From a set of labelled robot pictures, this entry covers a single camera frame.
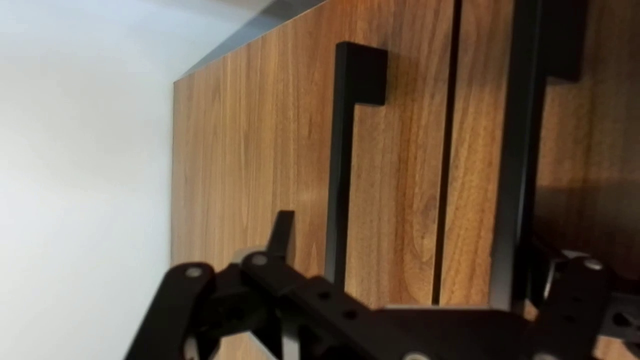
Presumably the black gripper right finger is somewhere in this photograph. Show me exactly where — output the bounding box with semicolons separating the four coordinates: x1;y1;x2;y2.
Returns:
527;253;612;360

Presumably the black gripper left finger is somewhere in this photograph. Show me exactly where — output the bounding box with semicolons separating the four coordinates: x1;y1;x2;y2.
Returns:
123;263;284;360

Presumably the dark wooden cupboard door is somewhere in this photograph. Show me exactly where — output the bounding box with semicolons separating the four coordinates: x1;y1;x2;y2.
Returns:
170;0;453;306

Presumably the black cupboard door handle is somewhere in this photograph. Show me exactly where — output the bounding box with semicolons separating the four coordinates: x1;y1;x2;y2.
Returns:
323;42;388;288

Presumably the adjacent wooden cupboard door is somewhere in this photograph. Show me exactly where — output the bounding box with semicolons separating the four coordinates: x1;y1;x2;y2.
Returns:
440;0;640;306

